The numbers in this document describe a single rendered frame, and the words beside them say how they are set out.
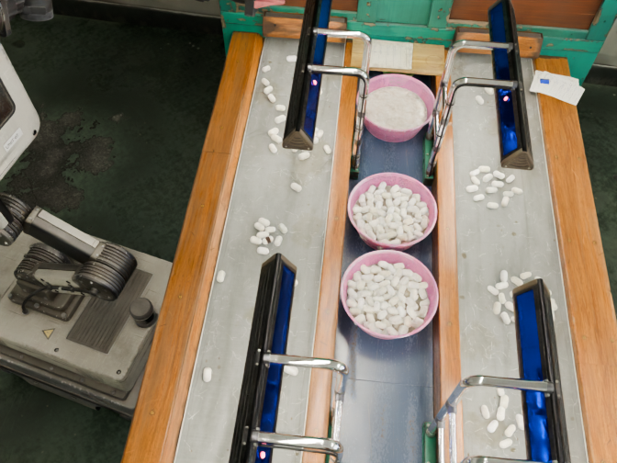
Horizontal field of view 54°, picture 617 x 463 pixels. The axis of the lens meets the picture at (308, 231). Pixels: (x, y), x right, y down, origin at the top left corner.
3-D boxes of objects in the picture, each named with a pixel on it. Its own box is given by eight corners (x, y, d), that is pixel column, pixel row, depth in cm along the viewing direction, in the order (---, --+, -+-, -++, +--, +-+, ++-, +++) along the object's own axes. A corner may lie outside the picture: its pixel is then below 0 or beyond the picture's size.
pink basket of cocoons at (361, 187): (361, 271, 178) (364, 254, 170) (335, 199, 191) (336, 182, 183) (444, 251, 182) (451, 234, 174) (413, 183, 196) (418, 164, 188)
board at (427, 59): (350, 68, 211) (350, 66, 210) (353, 40, 219) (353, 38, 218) (444, 76, 210) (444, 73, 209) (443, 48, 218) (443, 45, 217)
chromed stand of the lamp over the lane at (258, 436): (255, 491, 145) (240, 447, 107) (266, 408, 155) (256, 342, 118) (333, 500, 144) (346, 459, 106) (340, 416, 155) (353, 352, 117)
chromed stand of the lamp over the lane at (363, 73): (299, 175, 197) (300, 70, 159) (306, 129, 208) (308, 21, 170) (357, 179, 196) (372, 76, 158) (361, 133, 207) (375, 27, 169)
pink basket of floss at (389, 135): (388, 162, 200) (392, 142, 192) (339, 114, 212) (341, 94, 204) (446, 127, 209) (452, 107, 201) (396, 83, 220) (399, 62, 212)
